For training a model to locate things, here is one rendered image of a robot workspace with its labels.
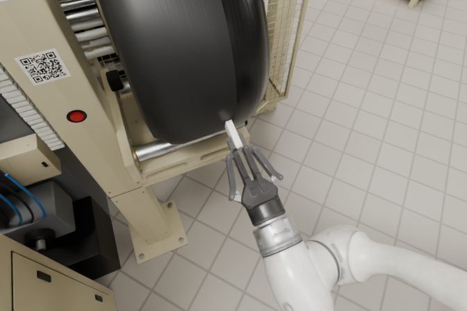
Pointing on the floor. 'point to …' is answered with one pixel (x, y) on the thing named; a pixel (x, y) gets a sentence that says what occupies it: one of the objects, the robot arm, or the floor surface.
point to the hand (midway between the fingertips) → (233, 135)
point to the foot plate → (177, 239)
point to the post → (71, 93)
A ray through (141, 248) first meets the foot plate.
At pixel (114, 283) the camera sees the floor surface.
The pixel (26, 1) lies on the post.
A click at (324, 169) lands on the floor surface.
